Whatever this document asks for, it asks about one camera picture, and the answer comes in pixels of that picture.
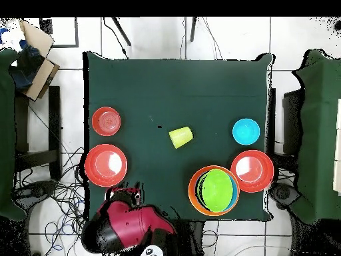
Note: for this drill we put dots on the yellow plastic cup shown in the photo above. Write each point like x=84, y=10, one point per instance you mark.
x=181, y=137

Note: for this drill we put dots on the large orange plastic bowl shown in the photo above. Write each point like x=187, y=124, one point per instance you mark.
x=192, y=192

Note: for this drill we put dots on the green plastic bowl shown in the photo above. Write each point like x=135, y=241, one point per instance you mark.
x=217, y=190

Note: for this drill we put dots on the large red plastic bowl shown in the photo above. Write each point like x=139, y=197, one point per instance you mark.
x=105, y=165
x=251, y=170

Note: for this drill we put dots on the large blue plastic bowl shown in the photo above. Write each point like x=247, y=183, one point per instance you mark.
x=235, y=192

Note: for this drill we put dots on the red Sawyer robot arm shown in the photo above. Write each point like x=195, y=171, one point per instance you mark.
x=130, y=224

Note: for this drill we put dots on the white box stack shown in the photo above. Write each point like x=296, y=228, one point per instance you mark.
x=338, y=149

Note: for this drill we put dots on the dark green tablecloth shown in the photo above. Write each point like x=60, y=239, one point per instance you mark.
x=159, y=85

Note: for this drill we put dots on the small orange-red plastic bowl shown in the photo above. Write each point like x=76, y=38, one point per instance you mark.
x=106, y=121

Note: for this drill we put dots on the small cyan plastic bowl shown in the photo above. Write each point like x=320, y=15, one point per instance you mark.
x=246, y=131

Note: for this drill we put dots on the black tripod leg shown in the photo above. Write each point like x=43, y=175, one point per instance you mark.
x=121, y=31
x=193, y=29

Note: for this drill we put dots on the black stool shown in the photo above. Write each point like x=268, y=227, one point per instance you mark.
x=54, y=120

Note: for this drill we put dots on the cardboard box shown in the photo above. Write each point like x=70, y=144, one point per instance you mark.
x=40, y=77

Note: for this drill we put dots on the green cloth covered side table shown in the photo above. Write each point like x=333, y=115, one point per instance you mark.
x=319, y=133
x=6, y=133

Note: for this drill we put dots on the dark blue cloth bag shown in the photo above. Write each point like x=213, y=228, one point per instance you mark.
x=26, y=66

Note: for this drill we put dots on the black pedestal foot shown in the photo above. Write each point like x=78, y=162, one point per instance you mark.
x=282, y=193
x=34, y=189

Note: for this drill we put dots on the black floor frame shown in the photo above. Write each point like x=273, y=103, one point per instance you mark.
x=76, y=34

